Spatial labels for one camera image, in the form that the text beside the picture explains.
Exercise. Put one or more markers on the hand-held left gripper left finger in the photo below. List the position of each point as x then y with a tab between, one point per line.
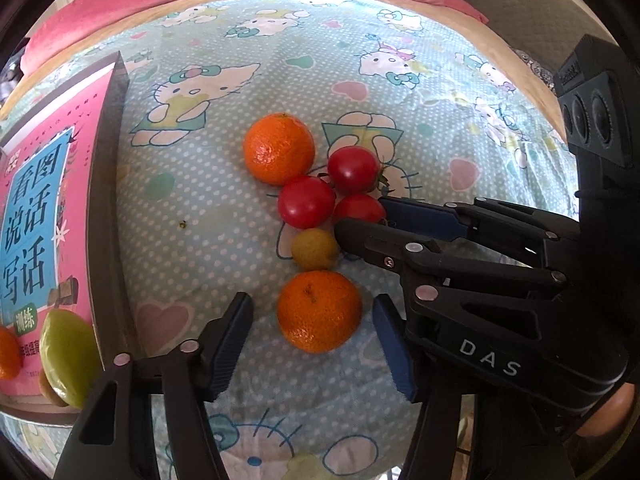
230	350

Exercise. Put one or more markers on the person's right hand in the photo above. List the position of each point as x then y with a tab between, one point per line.
612	412

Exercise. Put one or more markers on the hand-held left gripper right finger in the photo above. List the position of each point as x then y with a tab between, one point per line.
392	345

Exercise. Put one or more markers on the red tomato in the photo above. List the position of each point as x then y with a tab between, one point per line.
353	170
357	207
306	202

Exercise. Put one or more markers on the orange mandarin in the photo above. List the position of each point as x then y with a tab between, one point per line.
7	355
319	310
279	149

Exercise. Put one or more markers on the small green apple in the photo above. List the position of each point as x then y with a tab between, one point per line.
67	355

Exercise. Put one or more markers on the pink fleece blanket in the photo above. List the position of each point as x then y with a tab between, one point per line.
100	20

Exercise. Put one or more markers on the cartoon cat printed bedsheet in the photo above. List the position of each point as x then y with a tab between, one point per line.
200	110

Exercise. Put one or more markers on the grey headboard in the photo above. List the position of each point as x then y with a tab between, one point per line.
525	5

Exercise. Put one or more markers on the small brown round fruit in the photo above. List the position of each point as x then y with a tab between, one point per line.
315	248
50	392

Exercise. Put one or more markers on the dark patterned cloth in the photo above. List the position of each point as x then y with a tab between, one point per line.
535	67

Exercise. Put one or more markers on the pink and blue book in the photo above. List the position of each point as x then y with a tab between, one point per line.
35	210

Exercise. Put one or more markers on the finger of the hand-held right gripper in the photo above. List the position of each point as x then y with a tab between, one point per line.
380	245
425	217

